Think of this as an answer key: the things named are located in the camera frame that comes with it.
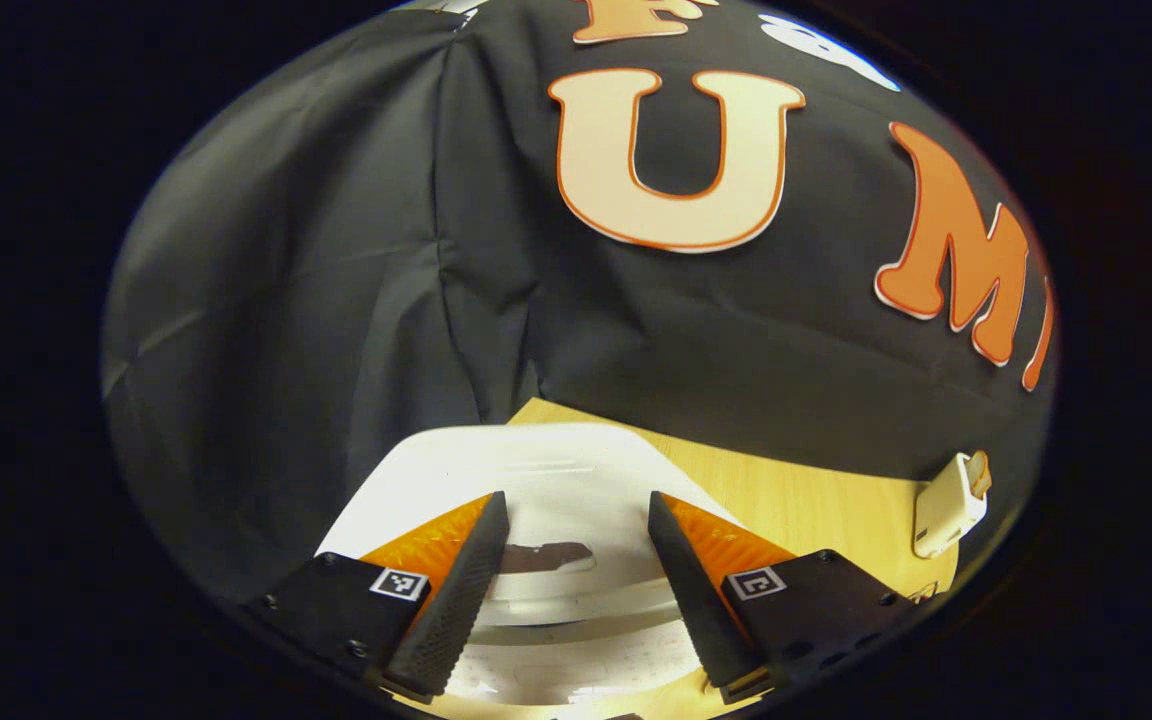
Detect white toaster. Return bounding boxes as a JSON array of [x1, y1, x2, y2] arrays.
[[913, 452, 990, 559]]

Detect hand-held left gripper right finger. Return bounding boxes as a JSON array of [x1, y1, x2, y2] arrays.
[[647, 489, 922, 704]]

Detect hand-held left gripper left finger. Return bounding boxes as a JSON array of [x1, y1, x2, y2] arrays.
[[244, 490, 512, 704]]

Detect black backdrop cloth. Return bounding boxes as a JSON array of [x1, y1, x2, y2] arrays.
[[101, 0, 1057, 611]]

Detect white rice cooker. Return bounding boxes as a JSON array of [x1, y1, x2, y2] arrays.
[[316, 422, 747, 706]]

